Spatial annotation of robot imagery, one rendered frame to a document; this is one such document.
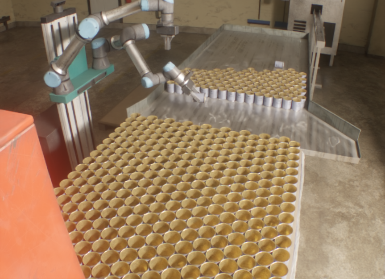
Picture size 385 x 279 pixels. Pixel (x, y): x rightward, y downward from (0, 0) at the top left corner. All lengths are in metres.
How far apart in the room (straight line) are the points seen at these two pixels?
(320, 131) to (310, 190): 1.29
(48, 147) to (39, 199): 2.51
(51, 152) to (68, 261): 2.48
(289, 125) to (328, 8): 4.76
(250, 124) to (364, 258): 1.55
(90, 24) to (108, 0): 7.70
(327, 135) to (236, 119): 0.63
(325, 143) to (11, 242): 2.02
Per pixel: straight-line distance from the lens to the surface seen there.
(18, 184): 0.33
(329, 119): 2.42
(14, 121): 0.32
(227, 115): 2.35
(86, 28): 2.05
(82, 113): 2.94
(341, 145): 2.22
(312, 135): 2.26
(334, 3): 6.84
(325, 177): 3.73
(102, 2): 9.84
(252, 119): 2.32
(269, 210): 1.49
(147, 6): 2.00
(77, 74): 2.70
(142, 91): 5.05
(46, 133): 2.85
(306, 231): 3.08
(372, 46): 8.24
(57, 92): 2.39
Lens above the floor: 2.20
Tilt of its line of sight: 32 degrees down
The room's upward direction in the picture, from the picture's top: straight up
